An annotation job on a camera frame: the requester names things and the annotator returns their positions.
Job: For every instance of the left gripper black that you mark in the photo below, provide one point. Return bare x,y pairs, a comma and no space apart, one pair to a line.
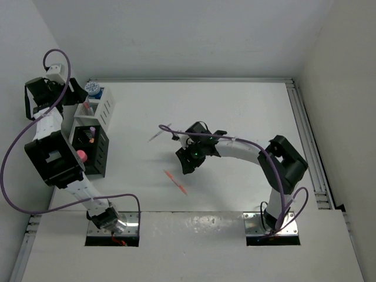
77,96

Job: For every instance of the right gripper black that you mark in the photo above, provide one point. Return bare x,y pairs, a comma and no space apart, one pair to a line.
188,164

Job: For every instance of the orange clear pen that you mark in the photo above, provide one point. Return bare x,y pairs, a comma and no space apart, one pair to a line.
170,176

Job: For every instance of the grey thin pen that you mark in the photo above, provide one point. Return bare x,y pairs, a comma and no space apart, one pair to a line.
157,134

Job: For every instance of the purple highlighter marker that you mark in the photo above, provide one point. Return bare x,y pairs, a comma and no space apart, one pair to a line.
92,131

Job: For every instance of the pink cap glue bottle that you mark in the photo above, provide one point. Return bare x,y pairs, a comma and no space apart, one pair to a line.
82,155

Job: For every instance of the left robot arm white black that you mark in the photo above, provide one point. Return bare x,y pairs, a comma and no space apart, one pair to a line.
64,164

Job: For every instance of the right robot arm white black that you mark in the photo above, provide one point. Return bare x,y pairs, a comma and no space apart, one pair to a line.
281,164

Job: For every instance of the white slotted organizer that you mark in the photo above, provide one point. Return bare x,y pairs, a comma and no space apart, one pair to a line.
103,109

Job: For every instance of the black slotted organizer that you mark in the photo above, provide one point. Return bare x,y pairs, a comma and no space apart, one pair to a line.
97,152

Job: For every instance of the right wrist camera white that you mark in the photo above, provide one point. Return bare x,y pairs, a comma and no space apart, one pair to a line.
184,140

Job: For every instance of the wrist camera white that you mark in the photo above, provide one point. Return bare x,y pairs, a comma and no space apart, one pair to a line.
57,73
184,140

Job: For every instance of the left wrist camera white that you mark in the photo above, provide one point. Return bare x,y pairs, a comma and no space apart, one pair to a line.
57,73

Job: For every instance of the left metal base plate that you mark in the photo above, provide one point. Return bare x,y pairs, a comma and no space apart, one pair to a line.
127,226

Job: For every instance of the metal base plate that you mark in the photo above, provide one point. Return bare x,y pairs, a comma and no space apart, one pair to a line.
127,226
254,227

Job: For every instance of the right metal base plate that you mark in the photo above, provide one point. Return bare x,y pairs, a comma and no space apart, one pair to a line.
254,227

